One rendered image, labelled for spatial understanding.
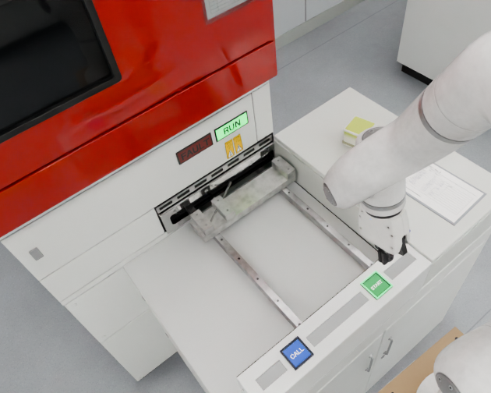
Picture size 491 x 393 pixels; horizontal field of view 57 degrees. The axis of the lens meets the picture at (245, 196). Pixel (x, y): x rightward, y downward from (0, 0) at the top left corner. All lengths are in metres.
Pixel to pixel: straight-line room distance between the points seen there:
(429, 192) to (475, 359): 0.70
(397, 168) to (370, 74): 2.63
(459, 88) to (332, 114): 1.03
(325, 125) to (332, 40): 2.17
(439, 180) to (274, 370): 0.70
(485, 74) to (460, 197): 0.87
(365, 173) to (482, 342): 0.29
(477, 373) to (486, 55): 0.43
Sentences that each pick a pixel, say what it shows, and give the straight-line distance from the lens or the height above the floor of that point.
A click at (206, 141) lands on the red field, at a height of 1.10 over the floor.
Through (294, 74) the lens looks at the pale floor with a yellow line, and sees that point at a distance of 3.33.
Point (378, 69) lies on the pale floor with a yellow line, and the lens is 3.38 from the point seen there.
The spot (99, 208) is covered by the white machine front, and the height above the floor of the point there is 1.09.
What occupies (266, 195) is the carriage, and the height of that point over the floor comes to 0.88.
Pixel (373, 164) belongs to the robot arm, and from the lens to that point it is 0.73.
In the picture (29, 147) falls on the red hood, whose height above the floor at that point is 1.40.
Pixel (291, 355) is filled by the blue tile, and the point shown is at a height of 0.96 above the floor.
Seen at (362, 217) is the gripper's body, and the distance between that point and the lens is 0.97.
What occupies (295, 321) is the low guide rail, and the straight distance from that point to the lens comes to 1.25.
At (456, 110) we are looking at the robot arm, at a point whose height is 1.64.
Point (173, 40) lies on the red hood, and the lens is 1.04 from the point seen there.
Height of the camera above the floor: 2.00
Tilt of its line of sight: 51 degrees down
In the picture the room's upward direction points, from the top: 10 degrees counter-clockwise
